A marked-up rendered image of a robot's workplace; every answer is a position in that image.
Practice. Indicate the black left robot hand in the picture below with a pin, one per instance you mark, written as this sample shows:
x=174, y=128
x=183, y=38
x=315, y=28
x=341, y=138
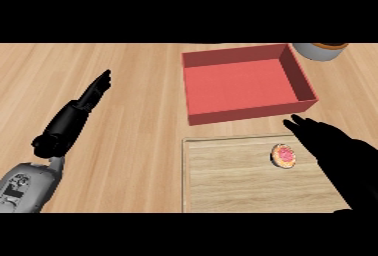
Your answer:
x=68, y=123

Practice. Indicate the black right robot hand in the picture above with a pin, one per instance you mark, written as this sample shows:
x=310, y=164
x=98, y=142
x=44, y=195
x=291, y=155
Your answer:
x=340, y=156

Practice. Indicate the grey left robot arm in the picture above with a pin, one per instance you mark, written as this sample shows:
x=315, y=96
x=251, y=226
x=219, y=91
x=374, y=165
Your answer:
x=27, y=185

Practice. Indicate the pink frosted cupcake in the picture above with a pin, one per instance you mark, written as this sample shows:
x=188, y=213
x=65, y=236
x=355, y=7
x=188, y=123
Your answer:
x=284, y=156

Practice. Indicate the pale wooden tray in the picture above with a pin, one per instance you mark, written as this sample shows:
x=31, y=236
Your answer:
x=256, y=180

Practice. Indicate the red cardboard box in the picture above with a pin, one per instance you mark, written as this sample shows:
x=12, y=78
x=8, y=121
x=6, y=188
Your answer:
x=245, y=83

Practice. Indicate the grey round pot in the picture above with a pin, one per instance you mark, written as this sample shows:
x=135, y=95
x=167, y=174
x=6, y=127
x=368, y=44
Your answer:
x=319, y=50

